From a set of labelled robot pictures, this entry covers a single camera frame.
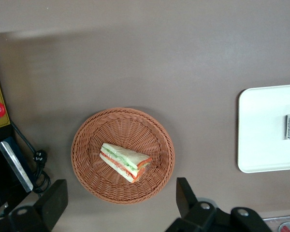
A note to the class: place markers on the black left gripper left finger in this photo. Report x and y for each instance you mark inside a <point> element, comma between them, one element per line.
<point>50,203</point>

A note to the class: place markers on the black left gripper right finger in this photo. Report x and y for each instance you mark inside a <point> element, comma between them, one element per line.
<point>187,205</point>

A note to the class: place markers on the triangular sandwich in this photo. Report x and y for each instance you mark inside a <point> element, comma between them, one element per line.
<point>123,159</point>

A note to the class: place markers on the round brown wicker basket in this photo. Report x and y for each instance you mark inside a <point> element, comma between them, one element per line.
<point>99,135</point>

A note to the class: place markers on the cream plastic tray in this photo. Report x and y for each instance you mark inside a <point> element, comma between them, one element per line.
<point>261,135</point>

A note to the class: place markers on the clear acrylic bottle rack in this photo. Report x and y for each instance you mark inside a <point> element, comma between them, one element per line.
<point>270,221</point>

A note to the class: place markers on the yellow panel control box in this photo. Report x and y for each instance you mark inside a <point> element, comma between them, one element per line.
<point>0,96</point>

